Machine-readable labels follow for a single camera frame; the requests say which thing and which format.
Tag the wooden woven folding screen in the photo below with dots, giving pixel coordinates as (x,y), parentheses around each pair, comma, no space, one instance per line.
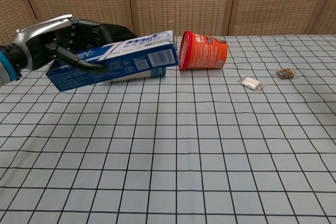
(178,3)

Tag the white wrapped candy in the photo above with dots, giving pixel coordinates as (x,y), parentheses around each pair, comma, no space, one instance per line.
(250,82)

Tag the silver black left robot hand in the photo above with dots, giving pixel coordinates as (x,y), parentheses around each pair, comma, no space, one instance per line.
(39,40)

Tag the cream cylinder with blue band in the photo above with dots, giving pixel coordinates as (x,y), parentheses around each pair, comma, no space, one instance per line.
(152,72)

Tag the brown wrapped candy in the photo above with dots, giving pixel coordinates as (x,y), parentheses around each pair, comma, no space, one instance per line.
(284,74)

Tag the blue Crest toothpaste box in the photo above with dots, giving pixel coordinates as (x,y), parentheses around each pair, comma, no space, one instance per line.
(131,61)

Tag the white blue left robot arm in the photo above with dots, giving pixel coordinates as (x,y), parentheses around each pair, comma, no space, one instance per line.
(6,66)

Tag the light blue checked tablecloth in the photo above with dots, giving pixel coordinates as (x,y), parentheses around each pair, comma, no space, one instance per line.
(168,169)

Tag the black fabric cap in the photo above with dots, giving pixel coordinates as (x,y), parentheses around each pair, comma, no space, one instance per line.
(120,33)

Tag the orange instant noodle cup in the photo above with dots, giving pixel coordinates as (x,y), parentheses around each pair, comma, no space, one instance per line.
(204,53)

